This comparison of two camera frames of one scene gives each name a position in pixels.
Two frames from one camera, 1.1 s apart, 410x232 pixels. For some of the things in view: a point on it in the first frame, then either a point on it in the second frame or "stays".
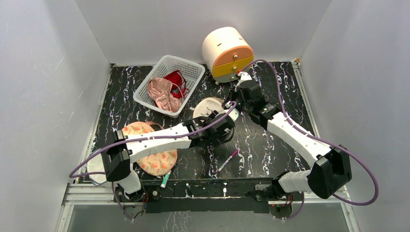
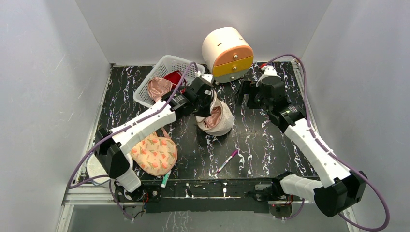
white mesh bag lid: [95, 165] stays
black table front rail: [206, 196] stays
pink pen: [227, 161] stays
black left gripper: [215, 117] -> [206, 113]
